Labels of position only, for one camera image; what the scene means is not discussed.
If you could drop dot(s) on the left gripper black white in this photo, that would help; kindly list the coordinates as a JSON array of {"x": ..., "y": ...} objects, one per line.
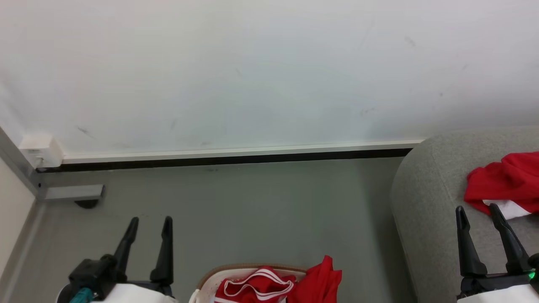
[{"x": 126, "y": 293}]

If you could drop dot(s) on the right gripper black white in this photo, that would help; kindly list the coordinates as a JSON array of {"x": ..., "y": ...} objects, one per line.
[{"x": 501, "y": 290}]

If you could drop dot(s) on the white laundry basket brown rim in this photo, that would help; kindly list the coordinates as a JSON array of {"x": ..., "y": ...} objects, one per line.
[{"x": 208, "y": 284}]

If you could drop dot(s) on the red garment with white lining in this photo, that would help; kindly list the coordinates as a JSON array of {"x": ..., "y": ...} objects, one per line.
[{"x": 505, "y": 181}]

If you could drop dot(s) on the teal connector on gripper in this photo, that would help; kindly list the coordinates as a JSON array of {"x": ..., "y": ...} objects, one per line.
[{"x": 83, "y": 295}]

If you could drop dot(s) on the black round foot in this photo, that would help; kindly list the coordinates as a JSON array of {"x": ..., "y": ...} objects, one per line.
[{"x": 86, "y": 203}]

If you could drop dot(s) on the grey fabric sofa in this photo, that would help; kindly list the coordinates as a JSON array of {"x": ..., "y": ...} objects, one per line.
[{"x": 429, "y": 202}]

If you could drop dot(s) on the grey metal foot bar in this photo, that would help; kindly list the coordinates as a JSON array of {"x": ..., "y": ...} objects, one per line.
[{"x": 73, "y": 192}]

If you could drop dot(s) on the red garment with white stripes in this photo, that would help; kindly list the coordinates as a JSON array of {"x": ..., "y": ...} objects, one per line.
[{"x": 252, "y": 290}]

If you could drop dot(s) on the white skirting strip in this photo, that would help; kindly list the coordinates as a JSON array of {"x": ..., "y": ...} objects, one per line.
[{"x": 236, "y": 152}]

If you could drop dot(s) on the white plastic corner box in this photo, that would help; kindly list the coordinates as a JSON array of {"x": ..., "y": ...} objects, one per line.
[{"x": 40, "y": 150}]

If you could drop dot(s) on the plain red garment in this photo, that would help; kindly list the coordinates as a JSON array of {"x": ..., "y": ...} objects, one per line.
[{"x": 318, "y": 282}]

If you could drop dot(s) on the grey metal frame post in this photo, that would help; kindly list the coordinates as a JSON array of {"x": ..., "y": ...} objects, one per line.
[{"x": 19, "y": 164}]

